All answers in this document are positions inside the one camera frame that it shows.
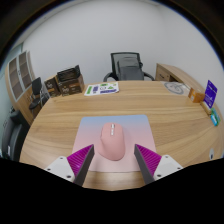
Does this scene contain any large brown and black box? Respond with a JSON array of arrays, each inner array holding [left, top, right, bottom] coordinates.
[[55, 64, 86, 97]]

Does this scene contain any flat yellow box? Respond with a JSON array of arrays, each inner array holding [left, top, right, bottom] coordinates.
[[200, 100, 213, 116]]

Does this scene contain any purple upright package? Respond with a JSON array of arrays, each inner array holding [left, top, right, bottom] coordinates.
[[203, 79, 218, 109]]

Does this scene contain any small brown and black box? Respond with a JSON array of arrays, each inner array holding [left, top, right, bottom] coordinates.
[[44, 75, 62, 98]]

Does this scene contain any wooden shelf unit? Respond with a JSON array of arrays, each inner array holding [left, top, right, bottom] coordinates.
[[4, 50, 38, 126]]

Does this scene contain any orange-brown cardboard box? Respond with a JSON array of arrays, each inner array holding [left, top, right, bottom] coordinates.
[[187, 87, 206, 104]]

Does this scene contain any pink computer mouse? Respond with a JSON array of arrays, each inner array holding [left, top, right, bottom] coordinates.
[[96, 122, 127, 162]]

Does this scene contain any wooden side desk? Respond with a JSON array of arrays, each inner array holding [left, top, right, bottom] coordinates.
[[155, 63, 204, 93]]

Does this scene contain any green packet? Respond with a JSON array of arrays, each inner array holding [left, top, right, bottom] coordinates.
[[210, 107, 222, 127]]

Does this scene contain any blue packet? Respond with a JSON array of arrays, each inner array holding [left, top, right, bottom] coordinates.
[[209, 113, 219, 127]]

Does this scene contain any small black chair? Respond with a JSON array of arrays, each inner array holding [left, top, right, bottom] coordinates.
[[28, 77, 51, 113]]

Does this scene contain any black padded office chair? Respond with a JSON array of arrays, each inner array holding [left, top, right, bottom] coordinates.
[[0, 109, 31, 163]]

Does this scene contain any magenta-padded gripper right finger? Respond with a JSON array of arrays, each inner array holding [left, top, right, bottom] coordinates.
[[133, 143, 184, 186]]

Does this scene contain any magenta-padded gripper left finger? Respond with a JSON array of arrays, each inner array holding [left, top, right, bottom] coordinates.
[[44, 143, 97, 187]]

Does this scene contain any black mesh office chair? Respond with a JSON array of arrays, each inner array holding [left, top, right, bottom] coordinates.
[[102, 51, 155, 83]]

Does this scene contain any white and green leaflet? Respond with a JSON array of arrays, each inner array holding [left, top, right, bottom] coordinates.
[[83, 81, 120, 97]]

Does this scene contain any pink-blue gradient mouse pad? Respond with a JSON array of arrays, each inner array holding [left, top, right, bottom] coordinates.
[[71, 114, 158, 173]]

